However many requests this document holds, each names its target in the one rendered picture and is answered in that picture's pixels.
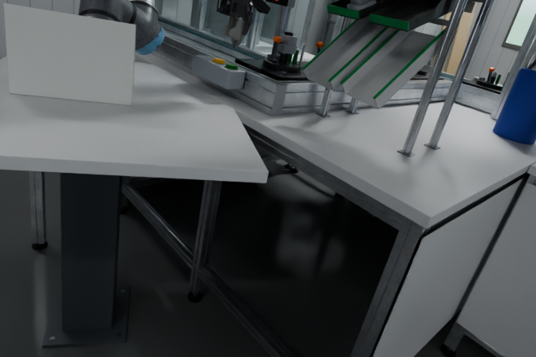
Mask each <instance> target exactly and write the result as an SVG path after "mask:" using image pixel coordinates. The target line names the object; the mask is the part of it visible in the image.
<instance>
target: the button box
mask: <svg viewBox="0 0 536 357"><path fill-rule="evenodd" d="M213 59H214V57H211V56H210V55H209V56H202V55H194V56H193V64H192V72H193V73H196V74H198V75H200V76H201V77H203V78H205V79H207V80H209V81H211V82H213V83H215V84H217V85H219V86H221V87H223V88H225V89H243V84H244V80H245V75H246V72H245V71H244V70H241V69H229V68H226V64H227V63H225V64H219V63H215V62H213Z"/></svg>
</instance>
